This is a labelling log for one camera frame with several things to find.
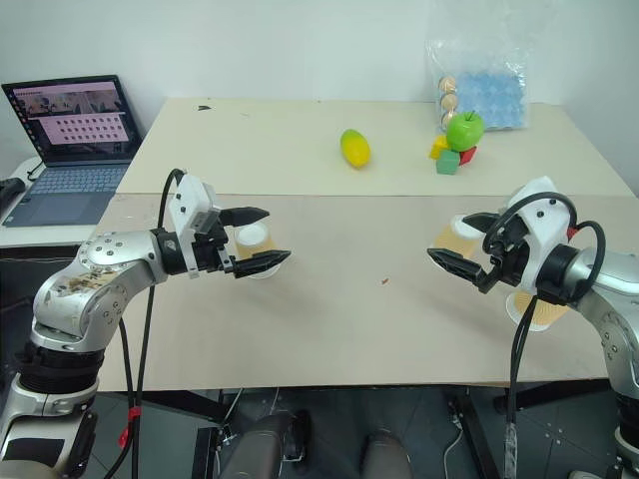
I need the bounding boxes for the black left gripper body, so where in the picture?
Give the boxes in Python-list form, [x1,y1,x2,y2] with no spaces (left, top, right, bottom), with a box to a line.
[191,212,237,275]

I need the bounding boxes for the clear plastic bag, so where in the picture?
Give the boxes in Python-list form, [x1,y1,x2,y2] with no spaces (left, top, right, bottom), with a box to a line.
[424,38,531,133]

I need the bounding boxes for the tan paper cup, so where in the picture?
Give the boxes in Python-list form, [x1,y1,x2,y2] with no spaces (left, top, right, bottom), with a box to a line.
[432,215,481,261]
[234,224,282,281]
[504,290,571,333]

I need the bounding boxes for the yellow green toy mango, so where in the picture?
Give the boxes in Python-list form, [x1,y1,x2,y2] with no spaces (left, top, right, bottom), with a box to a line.
[339,128,373,171]

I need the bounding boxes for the green toy cube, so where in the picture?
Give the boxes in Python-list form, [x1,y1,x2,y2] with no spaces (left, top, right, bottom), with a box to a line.
[435,149,461,177]

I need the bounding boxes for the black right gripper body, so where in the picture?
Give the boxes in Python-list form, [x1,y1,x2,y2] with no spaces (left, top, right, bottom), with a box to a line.
[477,219,531,295]

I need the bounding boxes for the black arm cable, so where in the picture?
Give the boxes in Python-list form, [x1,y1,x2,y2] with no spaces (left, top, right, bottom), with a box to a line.
[481,192,608,479]
[102,168,189,479]

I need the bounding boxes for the green toy apple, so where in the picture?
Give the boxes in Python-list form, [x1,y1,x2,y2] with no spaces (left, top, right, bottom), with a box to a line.
[445,111,487,151]

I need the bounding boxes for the thin white cable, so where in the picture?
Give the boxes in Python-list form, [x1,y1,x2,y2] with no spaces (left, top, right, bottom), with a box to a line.
[442,398,468,463]

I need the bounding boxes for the blue patterned sheet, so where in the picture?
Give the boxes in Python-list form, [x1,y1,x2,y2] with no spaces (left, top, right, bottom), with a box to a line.
[455,69,529,131]

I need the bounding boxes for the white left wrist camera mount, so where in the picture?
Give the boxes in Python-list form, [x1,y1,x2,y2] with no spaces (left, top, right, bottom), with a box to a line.
[167,172,225,279]

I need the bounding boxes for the dark rounded shape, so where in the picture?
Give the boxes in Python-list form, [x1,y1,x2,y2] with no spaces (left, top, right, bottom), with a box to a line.
[219,409,313,479]
[361,431,416,479]

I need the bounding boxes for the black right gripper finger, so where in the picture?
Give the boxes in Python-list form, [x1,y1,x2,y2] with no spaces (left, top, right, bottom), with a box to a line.
[426,246,488,286]
[461,212,504,234]

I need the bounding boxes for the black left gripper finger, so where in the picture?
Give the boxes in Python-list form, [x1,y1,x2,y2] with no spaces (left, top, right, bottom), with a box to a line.
[219,206,272,228]
[232,248,294,279]

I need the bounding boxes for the black controller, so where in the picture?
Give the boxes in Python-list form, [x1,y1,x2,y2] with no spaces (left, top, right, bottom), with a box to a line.
[0,177,27,214]

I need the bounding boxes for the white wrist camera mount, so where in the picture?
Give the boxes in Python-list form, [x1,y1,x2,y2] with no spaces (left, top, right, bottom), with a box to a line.
[167,172,225,279]
[506,175,581,291]

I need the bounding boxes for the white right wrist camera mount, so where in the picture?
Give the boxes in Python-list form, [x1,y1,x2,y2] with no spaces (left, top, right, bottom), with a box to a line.
[506,175,581,291]

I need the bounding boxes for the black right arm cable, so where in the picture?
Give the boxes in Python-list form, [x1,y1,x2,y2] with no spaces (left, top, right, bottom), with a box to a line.
[481,192,608,479]

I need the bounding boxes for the grey blue laptop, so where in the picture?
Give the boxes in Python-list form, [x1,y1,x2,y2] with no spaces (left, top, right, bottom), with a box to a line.
[1,74,144,229]

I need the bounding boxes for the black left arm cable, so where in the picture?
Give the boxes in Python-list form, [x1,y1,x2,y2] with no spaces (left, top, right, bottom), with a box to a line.
[102,168,189,479]

